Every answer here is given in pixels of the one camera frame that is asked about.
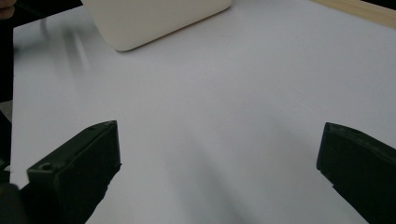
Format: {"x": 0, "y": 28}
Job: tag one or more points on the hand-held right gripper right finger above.
{"x": 361, "y": 168}

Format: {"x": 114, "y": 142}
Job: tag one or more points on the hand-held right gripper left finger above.
{"x": 77, "y": 174}

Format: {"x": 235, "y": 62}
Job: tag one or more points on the white plastic bin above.
{"x": 155, "y": 21}

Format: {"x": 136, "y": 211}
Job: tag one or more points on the white table cover sheet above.
{"x": 218, "y": 102}

